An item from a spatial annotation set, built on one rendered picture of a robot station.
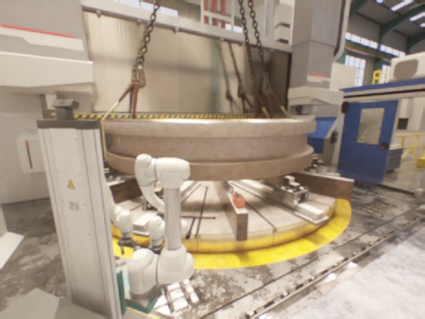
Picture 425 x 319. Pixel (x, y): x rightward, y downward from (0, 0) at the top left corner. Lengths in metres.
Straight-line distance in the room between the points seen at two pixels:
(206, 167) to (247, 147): 0.74
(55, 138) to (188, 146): 2.08
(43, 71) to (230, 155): 2.83
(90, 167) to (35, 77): 2.71
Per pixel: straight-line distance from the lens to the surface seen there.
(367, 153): 7.18
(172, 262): 1.30
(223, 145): 2.99
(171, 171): 1.14
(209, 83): 6.17
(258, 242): 2.98
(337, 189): 4.35
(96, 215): 1.15
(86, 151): 1.06
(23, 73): 3.70
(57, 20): 4.24
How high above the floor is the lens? 1.79
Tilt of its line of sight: 12 degrees down
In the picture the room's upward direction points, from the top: straight up
